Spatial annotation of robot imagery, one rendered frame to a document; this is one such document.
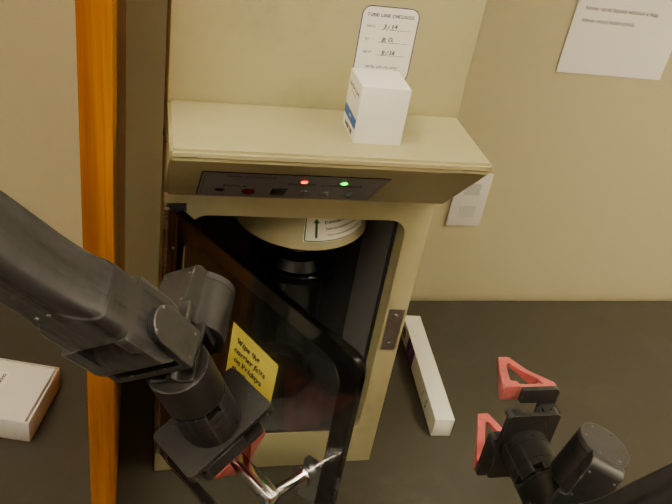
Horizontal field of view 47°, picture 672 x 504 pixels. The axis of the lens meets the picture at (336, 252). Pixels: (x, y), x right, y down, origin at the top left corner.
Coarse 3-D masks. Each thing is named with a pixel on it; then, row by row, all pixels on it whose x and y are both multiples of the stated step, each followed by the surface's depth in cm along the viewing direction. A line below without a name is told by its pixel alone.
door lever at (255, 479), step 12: (240, 456) 80; (240, 468) 79; (252, 468) 79; (300, 468) 80; (252, 480) 78; (264, 480) 78; (288, 480) 79; (300, 480) 79; (264, 492) 77; (276, 492) 77
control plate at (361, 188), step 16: (208, 176) 76; (224, 176) 76; (240, 176) 76; (256, 176) 76; (272, 176) 76; (288, 176) 76; (304, 176) 77; (320, 176) 77; (208, 192) 81; (224, 192) 82; (240, 192) 82; (256, 192) 82; (288, 192) 82; (320, 192) 83; (336, 192) 83; (352, 192) 83; (368, 192) 83
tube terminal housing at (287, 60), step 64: (192, 0) 74; (256, 0) 75; (320, 0) 76; (384, 0) 78; (448, 0) 79; (192, 64) 77; (256, 64) 79; (320, 64) 80; (448, 64) 83; (384, 320) 102; (384, 384) 109
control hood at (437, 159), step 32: (192, 128) 74; (224, 128) 75; (256, 128) 76; (288, 128) 77; (320, 128) 78; (416, 128) 82; (448, 128) 84; (192, 160) 71; (224, 160) 72; (256, 160) 72; (288, 160) 73; (320, 160) 73; (352, 160) 74; (384, 160) 75; (416, 160) 76; (448, 160) 77; (480, 160) 78; (192, 192) 82; (384, 192) 84; (416, 192) 84; (448, 192) 85
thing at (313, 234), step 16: (256, 224) 95; (272, 224) 94; (288, 224) 94; (304, 224) 94; (320, 224) 94; (336, 224) 95; (352, 224) 97; (272, 240) 95; (288, 240) 94; (304, 240) 94; (320, 240) 95; (336, 240) 96; (352, 240) 98
